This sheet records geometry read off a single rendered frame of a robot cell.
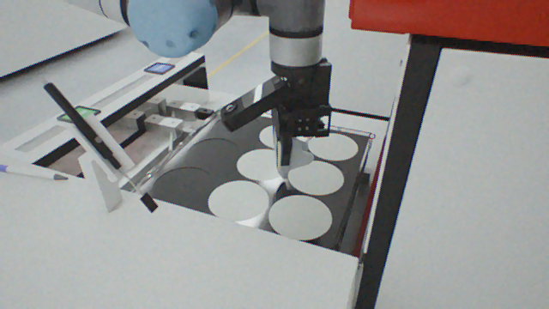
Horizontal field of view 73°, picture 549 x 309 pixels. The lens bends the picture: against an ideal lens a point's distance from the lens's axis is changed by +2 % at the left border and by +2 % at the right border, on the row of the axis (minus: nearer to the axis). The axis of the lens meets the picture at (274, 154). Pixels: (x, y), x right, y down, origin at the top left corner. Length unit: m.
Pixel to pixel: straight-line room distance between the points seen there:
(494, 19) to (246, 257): 0.33
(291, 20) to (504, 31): 0.26
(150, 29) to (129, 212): 0.25
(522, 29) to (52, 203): 0.56
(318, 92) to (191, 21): 0.25
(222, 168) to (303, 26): 0.32
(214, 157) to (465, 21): 0.53
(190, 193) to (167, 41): 0.32
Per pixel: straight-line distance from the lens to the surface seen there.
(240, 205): 0.61
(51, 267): 0.51
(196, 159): 0.73
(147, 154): 0.80
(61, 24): 4.21
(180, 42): 0.39
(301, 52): 0.51
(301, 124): 0.57
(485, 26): 0.32
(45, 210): 0.59
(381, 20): 0.32
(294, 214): 0.60
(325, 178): 0.67
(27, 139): 0.79
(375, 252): 0.45
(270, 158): 0.71
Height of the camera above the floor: 1.31
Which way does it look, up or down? 35 degrees down
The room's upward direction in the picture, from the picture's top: straight up
